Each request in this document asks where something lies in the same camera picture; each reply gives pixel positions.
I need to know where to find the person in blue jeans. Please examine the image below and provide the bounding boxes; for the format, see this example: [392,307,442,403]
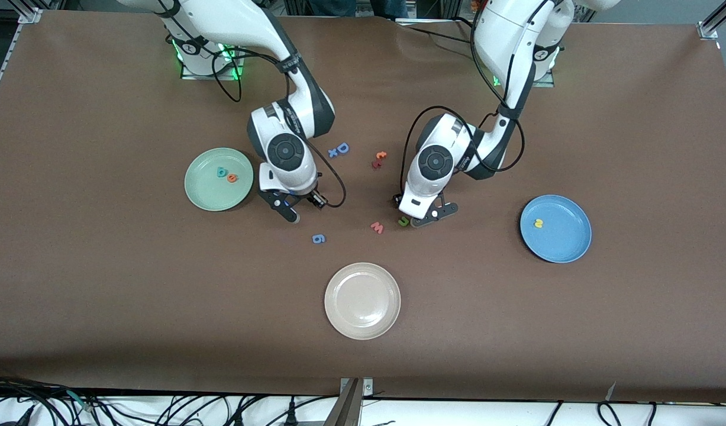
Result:
[309,0,408,18]

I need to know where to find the blue plate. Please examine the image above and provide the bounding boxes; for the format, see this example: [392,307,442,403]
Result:
[520,195,593,264]

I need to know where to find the teal tipped cable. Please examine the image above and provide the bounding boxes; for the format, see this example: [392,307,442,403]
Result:
[67,389,97,412]

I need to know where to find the brown table cover sheet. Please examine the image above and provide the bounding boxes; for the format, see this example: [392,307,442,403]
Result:
[0,11,726,403]

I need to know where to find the aluminium profile post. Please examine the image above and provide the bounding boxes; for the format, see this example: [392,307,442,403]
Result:
[324,377,374,426]

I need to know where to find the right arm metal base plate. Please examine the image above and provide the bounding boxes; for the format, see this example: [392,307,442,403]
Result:
[181,41,245,80]

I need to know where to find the aluminium frame corner with rail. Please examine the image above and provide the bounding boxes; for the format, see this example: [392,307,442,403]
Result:
[0,0,44,116]

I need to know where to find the light green plate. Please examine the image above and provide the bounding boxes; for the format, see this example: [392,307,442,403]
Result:
[184,147,254,212]

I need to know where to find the black base cable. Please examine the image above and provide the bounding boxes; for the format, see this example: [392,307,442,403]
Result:
[405,25,476,48]

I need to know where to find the beige plate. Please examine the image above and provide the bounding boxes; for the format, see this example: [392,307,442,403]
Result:
[324,262,402,341]

